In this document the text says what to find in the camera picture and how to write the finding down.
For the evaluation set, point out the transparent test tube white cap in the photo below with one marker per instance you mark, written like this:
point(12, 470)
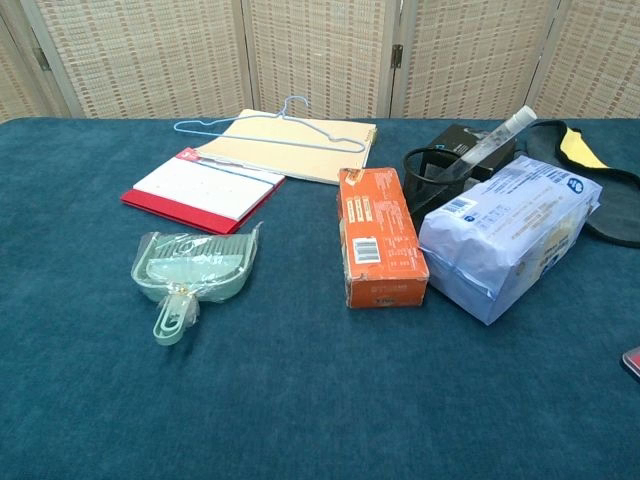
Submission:
point(492, 137)

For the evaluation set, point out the orange cardboard box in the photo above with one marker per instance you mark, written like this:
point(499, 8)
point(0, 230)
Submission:
point(380, 235)

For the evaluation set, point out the beige manila folder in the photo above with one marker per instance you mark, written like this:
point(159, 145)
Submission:
point(300, 157)

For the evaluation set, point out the black mesh pen holder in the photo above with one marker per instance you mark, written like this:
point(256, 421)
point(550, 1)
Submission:
point(427, 200)

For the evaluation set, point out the green dustpan set in wrap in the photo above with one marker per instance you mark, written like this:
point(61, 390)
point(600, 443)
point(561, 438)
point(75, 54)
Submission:
point(200, 270)

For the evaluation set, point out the red white notepad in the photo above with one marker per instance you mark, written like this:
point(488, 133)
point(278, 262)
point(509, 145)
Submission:
point(200, 190)

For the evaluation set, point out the teal tablecloth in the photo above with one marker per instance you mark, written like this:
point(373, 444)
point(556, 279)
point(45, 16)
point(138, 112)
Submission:
point(300, 400)

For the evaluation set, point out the black cardboard box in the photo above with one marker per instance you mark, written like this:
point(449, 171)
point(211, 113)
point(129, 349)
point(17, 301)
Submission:
point(455, 137)

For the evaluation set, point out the pale blue plastic package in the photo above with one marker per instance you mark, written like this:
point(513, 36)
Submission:
point(510, 235)

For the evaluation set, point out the woven folding screen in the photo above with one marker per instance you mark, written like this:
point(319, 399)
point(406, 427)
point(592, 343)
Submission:
point(320, 50)

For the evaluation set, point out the metal screen hinge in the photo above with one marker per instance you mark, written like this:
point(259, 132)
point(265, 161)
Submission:
point(41, 58)
point(397, 55)

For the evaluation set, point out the black and yellow eye mask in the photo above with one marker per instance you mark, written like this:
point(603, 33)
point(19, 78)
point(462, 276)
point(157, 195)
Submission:
point(615, 200)

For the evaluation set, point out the red and black flat device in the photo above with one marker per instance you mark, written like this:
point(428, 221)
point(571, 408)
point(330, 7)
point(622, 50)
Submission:
point(634, 362)

